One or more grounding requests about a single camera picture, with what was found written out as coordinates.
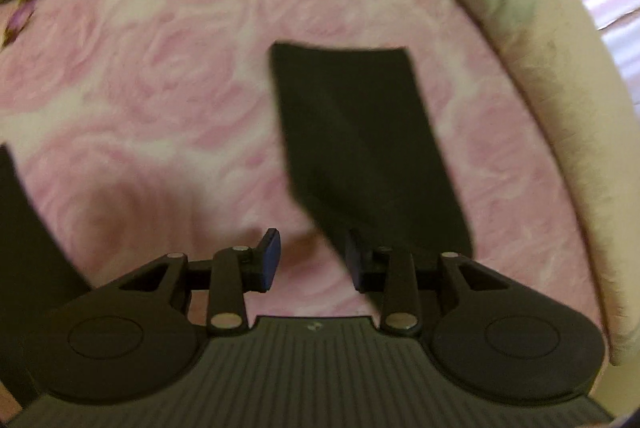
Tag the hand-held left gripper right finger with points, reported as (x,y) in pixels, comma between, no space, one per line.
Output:
(356,264)

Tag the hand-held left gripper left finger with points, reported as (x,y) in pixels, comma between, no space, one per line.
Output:
(270,259)

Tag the pink rose blanket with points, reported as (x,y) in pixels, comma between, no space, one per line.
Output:
(175,82)

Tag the cream and grey quilt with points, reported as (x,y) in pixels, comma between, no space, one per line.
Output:
(550,82)

